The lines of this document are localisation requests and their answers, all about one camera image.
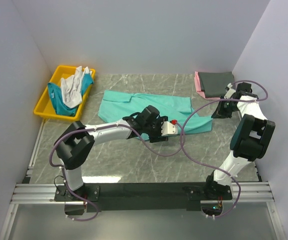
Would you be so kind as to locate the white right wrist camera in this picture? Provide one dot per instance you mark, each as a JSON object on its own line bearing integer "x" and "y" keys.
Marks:
{"x": 230, "y": 91}

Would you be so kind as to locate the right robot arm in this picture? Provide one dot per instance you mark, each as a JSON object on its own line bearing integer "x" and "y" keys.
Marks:
{"x": 250, "y": 140}

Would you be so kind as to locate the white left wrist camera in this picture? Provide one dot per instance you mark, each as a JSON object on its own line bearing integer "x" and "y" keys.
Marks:
{"x": 169, "y": 128}

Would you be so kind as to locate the white t shirt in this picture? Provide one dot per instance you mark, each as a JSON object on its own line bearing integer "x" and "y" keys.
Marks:
{"x": 75, "y": 86}

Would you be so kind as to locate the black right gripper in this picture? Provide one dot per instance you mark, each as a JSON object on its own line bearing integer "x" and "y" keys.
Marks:
{"x": 224, "y": 107}

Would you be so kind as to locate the folded pink t shirt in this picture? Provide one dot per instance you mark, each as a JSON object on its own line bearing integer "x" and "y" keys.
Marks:
{"x": 198, "y": 88}

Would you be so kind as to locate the teal t shirt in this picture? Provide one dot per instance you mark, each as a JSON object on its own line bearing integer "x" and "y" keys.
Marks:
{"x": 55, "y": 95}

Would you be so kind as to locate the yellow plastic bin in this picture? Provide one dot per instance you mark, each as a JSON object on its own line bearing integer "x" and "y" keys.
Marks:
{"x": 44, "y": 107}

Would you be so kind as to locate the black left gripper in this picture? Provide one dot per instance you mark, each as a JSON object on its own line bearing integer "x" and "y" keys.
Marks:
{"x": 156, "y": 135}

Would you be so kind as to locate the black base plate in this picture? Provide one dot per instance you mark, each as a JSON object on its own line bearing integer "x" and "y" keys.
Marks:
{"x": 142, "y": 196}

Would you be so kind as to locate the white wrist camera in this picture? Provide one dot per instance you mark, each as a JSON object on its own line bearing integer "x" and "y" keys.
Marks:
{"x": 169, "y": 128}
{"x": 230, "y": 91}

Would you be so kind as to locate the aluminium frame rail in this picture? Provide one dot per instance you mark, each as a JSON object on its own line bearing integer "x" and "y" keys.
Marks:
{"x": 129, "y": 161}

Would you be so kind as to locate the mint green polo shirt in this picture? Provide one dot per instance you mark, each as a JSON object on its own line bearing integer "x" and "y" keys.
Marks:
{"x": 116, "y": 105}

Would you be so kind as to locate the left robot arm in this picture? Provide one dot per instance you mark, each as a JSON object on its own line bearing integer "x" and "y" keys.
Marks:
{"x": 75, "y": 144}

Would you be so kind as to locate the folded dark grey t shirt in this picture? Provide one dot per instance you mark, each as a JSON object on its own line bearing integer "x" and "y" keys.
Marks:
{"x": 214, "y": 84}

